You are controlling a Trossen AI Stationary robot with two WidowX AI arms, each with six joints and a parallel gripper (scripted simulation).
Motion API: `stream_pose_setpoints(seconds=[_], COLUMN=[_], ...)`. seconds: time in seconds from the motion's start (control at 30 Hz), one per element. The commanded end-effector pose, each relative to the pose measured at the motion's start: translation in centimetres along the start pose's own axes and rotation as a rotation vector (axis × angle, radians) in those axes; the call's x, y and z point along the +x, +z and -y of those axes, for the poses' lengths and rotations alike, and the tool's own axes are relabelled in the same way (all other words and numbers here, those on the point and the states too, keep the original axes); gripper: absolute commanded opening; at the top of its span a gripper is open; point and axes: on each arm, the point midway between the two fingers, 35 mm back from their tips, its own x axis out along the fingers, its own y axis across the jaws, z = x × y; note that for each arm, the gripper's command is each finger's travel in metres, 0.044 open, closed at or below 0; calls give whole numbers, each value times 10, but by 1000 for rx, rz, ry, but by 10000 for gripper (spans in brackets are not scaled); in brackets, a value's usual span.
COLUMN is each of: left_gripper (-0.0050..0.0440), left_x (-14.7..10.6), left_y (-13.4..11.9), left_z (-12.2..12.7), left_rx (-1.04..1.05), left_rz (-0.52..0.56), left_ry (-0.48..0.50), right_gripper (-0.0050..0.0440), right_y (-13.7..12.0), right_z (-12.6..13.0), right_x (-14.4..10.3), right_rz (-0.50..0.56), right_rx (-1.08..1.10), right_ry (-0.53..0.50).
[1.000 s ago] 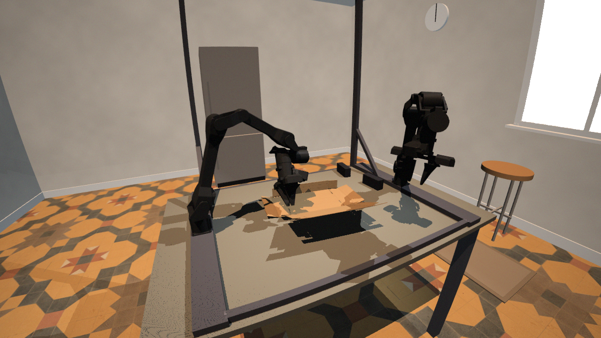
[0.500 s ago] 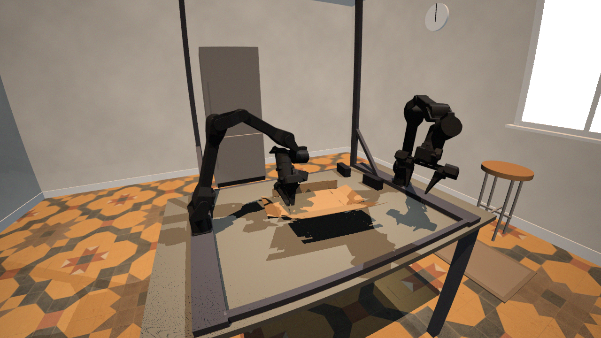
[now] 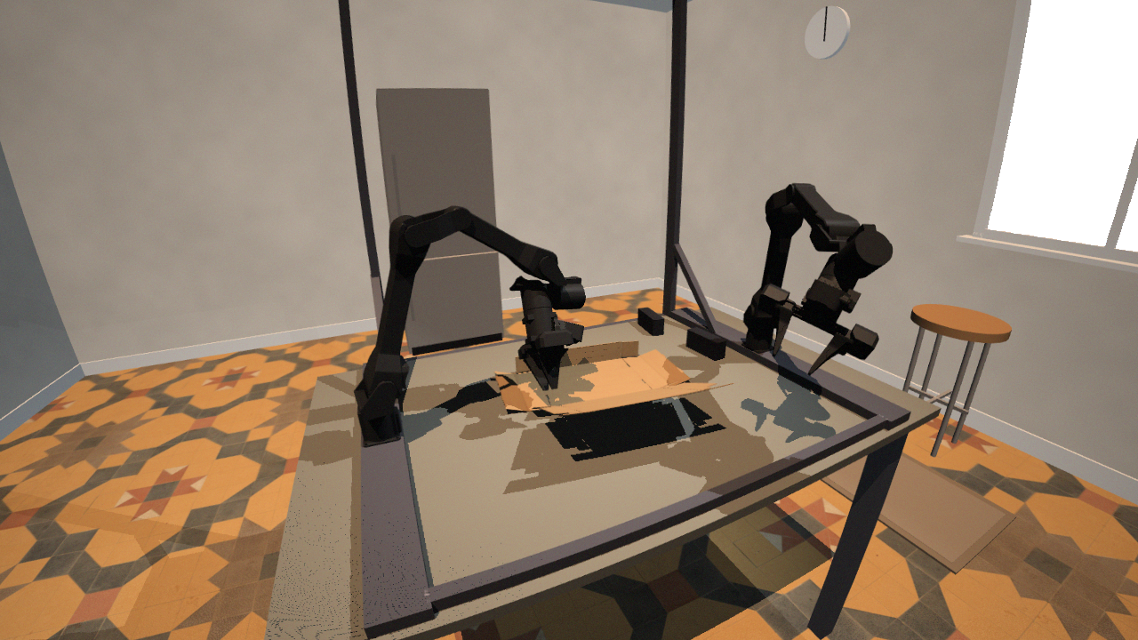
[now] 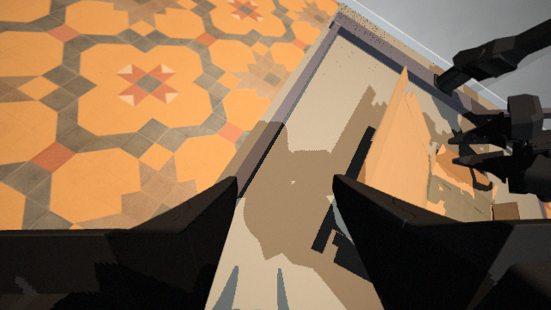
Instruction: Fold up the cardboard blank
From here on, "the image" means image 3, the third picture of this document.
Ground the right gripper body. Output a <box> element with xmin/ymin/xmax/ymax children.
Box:
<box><xmin>518</xmin><ymin>307</ymin><xmax>574</xmax><ymax>359</ymax></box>

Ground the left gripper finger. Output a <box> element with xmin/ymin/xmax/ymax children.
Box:
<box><xmin>807</xmin><ymin>333</ymin><xmax>854</xmax><ymax>376</ymax></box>
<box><xmin>772</xmin><ymin>304</ymin><xmax>793</xmax><ymax>356</ymax></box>

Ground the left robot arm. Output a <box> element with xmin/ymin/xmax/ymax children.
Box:
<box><xmin>741</xmin><ymin>183</ymin><xmax>893</xmax><ymax>354</ymax></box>

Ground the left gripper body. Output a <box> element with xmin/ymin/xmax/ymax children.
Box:
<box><xmin>758</xmin><ymin>274</ymin><xmax>879</xmax><ymax>360</ymax></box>

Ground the black metal overhead frame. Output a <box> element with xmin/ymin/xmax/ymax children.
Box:
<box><xmin>339</xmin><ymin>0</ymin><xmax>721</xmax><ymax>333</ymax></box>

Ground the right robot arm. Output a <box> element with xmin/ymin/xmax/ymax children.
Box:
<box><xmin>354</xmin><ymin>205</ymin><xmax>586</xmax><ymax>448</ymax></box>

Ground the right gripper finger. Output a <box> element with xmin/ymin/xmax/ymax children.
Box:
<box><xmin>523</xmin><ymin>356</ymin><xmax>549</xmax><ymax>391</ymax></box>
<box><xmin>534</xmin><ymin>348</ymin><xmax>568</xmax><ymax>389</ymax></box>

